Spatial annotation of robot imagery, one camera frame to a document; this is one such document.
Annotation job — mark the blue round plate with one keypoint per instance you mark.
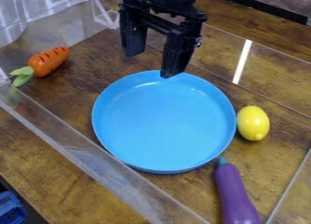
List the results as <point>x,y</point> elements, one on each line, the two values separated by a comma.
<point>164,125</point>

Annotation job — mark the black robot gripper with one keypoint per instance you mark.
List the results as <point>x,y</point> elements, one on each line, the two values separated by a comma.
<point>173,18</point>

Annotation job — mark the yellow toy lemon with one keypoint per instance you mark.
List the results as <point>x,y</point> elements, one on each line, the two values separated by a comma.
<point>252,123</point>

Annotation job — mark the white mesh curtain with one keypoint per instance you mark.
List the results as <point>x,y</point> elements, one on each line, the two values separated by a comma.
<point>18,12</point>

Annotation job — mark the orange toy carrot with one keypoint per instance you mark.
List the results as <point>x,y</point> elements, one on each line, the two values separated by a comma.
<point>41,64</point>

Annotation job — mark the blue box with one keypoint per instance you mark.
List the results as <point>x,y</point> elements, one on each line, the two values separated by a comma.
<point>12,211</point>

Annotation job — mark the clear acrylic corner bracket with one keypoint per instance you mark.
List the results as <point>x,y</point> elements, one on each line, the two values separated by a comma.
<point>103,16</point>

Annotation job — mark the purple toy eggplant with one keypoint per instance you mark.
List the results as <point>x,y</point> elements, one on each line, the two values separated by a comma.
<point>237,209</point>

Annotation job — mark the clear acrylic front wall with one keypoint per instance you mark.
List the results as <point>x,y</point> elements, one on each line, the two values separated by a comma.
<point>144,197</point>

